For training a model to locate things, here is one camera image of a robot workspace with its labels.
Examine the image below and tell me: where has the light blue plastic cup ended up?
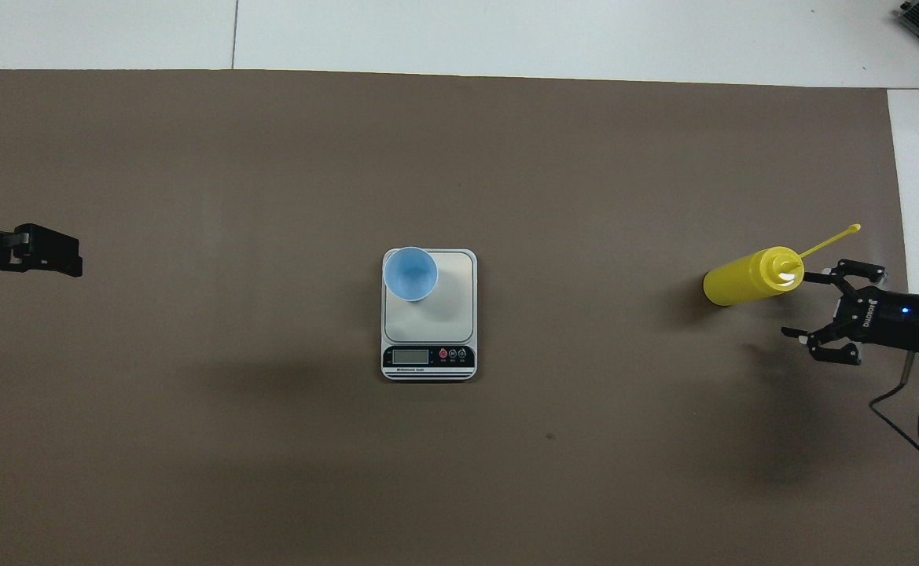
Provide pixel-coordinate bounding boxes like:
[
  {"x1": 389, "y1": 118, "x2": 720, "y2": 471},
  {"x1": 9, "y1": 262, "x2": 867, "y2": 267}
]
[{"x1": 382, "y1": 246, "x2": 439, "y2": 303}]

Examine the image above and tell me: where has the silver digital kitchen scale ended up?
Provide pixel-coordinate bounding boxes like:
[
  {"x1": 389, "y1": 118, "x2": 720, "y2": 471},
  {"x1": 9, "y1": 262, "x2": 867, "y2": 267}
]
[{"x1": 381, "y1": 248, "x2": 479, "y2": 383}]

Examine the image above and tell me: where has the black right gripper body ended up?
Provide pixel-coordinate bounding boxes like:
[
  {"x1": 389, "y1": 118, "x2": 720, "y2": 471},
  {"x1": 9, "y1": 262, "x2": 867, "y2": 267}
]
[{"x1": 835, "y1": 287, "x2": 919, "y2": 351}]

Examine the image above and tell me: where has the yellow squeeze bottle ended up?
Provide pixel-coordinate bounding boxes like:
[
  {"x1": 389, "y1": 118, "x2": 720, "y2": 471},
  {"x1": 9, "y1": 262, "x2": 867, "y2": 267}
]
[{"x1": 703, "y1": 224, "x2": 862, "y2": 307}]

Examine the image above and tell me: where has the brown table mat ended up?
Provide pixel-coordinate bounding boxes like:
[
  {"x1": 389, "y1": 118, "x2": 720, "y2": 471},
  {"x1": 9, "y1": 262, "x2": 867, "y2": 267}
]
[{"x1": 0, "y1": 69, "x2": 919, "y2": 566}]

